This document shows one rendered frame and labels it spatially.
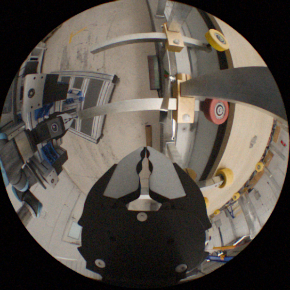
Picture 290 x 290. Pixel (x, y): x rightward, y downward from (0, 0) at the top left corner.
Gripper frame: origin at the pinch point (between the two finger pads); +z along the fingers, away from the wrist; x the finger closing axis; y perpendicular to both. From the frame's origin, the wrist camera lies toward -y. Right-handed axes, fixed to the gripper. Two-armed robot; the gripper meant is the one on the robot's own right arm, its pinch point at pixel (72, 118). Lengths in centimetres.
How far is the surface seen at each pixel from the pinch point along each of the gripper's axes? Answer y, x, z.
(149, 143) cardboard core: -30, 54, 75
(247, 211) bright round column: -354, 251, -65
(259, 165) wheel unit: -125, 33, -11
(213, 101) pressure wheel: -45.5, -2.2, -7.9
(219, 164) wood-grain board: -57, 19, -7
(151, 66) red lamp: -32.1, -16.6, 12.6
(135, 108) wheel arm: -26.2, 0.6, -3.2
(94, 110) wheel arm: -14.1, -0.5, -3.2
